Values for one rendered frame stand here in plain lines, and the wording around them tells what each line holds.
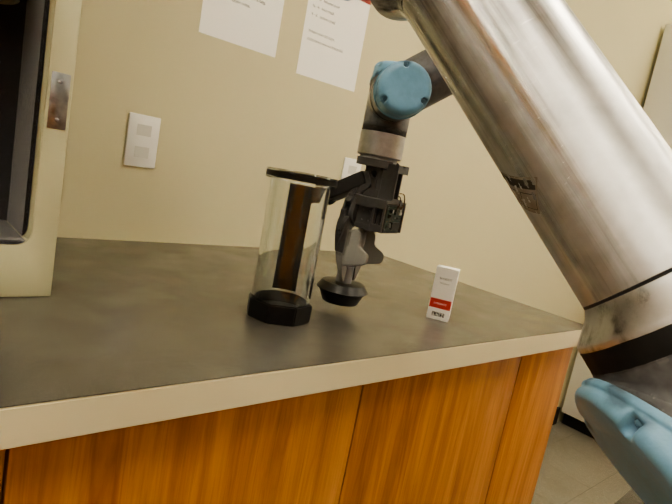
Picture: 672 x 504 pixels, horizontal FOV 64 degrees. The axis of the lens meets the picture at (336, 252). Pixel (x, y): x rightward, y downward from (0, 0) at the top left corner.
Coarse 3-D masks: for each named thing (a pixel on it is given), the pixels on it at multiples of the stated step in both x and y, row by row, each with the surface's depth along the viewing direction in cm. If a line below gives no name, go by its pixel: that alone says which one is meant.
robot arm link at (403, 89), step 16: (400, 64) 72; (416, 64) 72; (432, 64) 74; (384, 80) 72; (400, 80) 72; (416, 80) 72; (432, 80) 74; (384, 96) 73; (400, 96) 73; (416, 96) 73; (432, 96) 76; (448, 96) 78; (384, 112) 77; (400, 112) 73; (416, 112) 74
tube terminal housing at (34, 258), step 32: (64, 0) 66; (64, 32) 67; (64, 64) 67; (64, 160) 70; (32, 192) 71; (32, 224) 72; (0, 256) 68; (32, 256) 70; (0, 288) 69; (32, 288) 71
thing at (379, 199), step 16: (368, 160) 86; (384, 160) 86; (368, 176) 88; (384, 176) 87; (400, 176) 87; (352, 192) 90; (368, 192) 89; (384, 192) 87; (352, 208) 88; (368, 208) 88; (384, 208) 85; (400, 208) 89; (352, 224) 90; (368, 224) 88; (384, 224) 86; (400, 224) 91
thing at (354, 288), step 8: (352, 272) 93; (320, 280) 93; (328, 280) 92; (336, 280) 93; (344, 280) 92; (352, 280) 96; (320, 288) 93; (328, 288) 90; (336, 288) 90; (344, 288) 90; (352, 288) 91; (360, 288) 92; (328, 296) 91; (336, 296) 90; (344, 296) 90; (352, 296) 90; (360, 296) 91; (336, 304) 91; (344, 304) 91; (352, 304) 92
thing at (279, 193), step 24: (288, 192) 77; (312, 192) 77; (264, 216) 80; (288, 216) 77; (312, 216) 78; (264, 240) 79; (288, 240) 77; (312, 240) 79; (264, 264) 79; (288, 264) 78; (312, 264) 80; (264, 288) 79; (288, 288) 79; (312, 288) 83
